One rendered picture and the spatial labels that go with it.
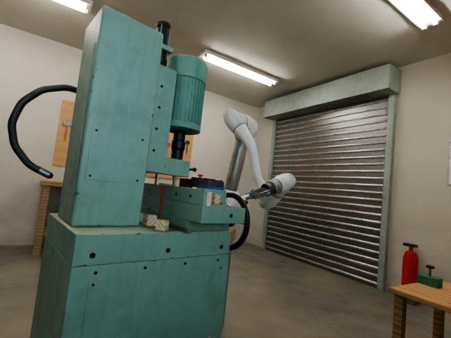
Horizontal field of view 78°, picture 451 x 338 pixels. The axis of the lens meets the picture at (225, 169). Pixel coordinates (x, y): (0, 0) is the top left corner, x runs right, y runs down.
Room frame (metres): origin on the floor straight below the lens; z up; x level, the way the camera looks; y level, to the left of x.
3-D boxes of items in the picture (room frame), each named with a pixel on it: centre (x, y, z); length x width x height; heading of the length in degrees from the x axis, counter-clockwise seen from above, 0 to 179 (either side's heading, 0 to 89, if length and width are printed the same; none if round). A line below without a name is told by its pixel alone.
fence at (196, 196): (1.19, 0.25, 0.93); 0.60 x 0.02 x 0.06; 40
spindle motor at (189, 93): (1.21, 0.22, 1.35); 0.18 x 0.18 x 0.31
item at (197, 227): (1.24, 0.17, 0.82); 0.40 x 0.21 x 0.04; 40
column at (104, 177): (1.02, 0.44, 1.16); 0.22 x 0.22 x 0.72; 40
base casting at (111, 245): (1.13, 0.31, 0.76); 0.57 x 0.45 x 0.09; 130
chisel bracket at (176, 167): (1.19, 0.23, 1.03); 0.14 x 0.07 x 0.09; 130
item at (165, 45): (1.12, 0.32, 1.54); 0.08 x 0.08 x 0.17; 40
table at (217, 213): (1.29, 0.14, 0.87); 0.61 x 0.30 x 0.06; 40
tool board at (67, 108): (4.24, 1.45, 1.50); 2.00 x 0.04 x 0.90; 123
